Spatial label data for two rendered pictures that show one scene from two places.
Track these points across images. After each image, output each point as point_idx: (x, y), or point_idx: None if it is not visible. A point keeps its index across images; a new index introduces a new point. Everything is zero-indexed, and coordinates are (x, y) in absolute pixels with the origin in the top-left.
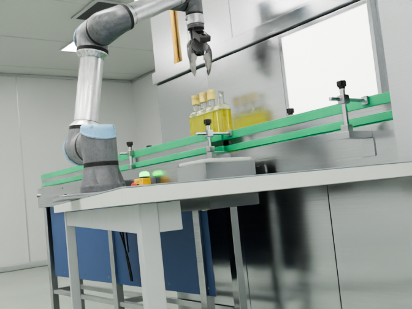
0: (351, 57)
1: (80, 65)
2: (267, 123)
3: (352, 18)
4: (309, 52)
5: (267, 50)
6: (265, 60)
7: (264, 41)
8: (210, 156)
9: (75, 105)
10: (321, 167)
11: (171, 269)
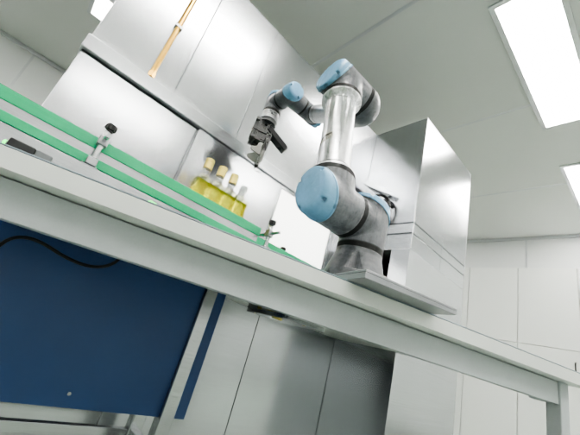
0: (314, 242)
1: (353, 110)
2: (289, 255)
3: None
4: (294, 217)
5: (268, 185)
6: (263, 190)
7: (268, 177)
8: None
9: (346, 145)
10: None
11: (94, 368)
